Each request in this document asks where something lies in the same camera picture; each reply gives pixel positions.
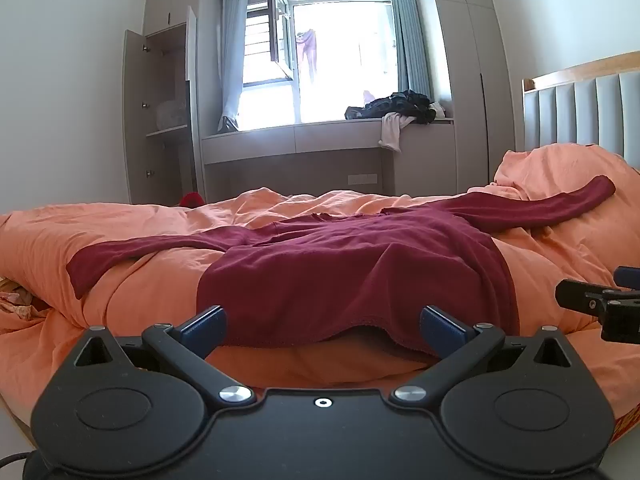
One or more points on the floral cloth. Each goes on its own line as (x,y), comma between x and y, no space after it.
(17,305)

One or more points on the blue-grey curtain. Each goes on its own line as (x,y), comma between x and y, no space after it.
(231,60)
(412,35)

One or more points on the tall grey wardrobe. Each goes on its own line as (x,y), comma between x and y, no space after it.
(465,110)

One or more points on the red object on floor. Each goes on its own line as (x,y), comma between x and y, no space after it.
(192,200)

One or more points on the maroon sweater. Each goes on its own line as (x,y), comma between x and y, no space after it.
(325,270)

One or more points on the small pink cloth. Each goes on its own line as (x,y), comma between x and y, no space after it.
(368,96)

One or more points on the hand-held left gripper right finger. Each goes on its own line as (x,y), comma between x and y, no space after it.
(440,330)

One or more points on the red patterned cloth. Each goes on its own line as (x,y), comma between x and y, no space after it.
(629,425)

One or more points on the pile of dark clothes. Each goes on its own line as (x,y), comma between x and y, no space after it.
(395,105)

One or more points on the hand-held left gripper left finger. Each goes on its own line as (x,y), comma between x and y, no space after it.
(205,327)

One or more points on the grey window seat cabinet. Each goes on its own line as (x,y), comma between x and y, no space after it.
(325,135)

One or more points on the small white cloth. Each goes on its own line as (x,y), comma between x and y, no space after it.
(437,110)

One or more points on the grey padded headboard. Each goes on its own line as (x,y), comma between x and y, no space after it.
(585,110)

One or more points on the white hanging-down garment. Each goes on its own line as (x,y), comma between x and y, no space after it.
(392,132)

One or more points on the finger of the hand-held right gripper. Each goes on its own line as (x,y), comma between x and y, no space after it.
(629,278)
(580,295)

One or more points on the orange duvet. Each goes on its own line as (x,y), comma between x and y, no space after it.
(125,240)

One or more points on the window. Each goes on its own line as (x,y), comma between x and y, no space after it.
(280,20)

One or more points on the purple garment on line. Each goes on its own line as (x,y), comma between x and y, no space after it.
(310,50)

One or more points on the open grey wardrobe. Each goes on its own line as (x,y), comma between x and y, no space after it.
(134,110)

